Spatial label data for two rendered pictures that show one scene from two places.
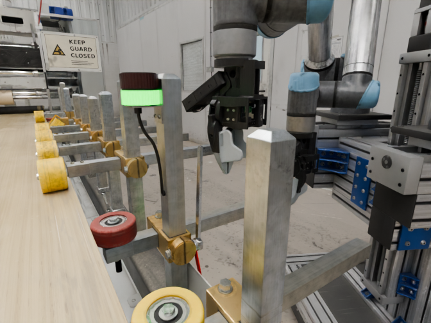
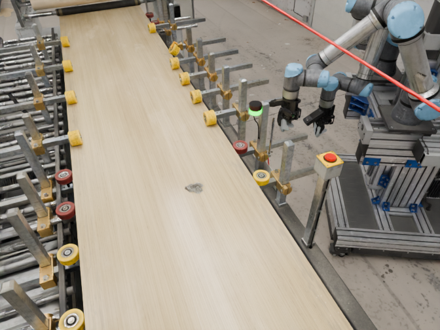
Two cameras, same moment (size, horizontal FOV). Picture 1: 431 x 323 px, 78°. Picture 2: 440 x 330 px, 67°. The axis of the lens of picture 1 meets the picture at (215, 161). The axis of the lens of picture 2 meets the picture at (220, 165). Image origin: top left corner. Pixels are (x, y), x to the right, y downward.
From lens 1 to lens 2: 126 cm
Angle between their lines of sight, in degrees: 29
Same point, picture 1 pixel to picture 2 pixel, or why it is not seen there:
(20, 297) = (224, 167)
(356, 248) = not seen: hidden behind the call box
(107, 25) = not seen: outside the picture
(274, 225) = (287, 161)
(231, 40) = (288, 95)
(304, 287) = (301, 174)
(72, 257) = (232, 157)
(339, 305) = (348, 186)
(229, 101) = (285, 112)
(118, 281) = not seen: hidden behind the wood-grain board
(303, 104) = (327, 95)
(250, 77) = (294, 107)
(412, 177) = (366, 137)
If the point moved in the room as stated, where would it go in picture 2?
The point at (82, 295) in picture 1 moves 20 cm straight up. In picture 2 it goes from (239, 168) to (239, 136)
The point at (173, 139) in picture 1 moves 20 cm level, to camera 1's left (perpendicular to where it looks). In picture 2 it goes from (264, 122) to (224, 118)
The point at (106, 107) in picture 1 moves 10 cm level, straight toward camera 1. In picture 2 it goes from (226, 74) to (229, 82)
